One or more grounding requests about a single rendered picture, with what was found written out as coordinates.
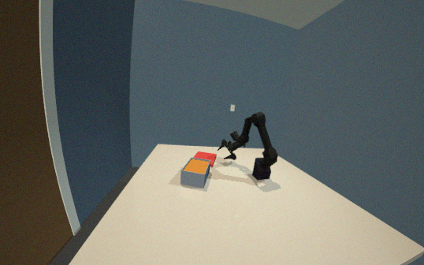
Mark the red box lid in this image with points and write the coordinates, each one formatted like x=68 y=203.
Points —
x=207 y=156

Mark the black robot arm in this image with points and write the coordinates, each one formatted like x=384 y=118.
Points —
x=269 y=153

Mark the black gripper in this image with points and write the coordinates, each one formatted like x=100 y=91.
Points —
x=231 y=148

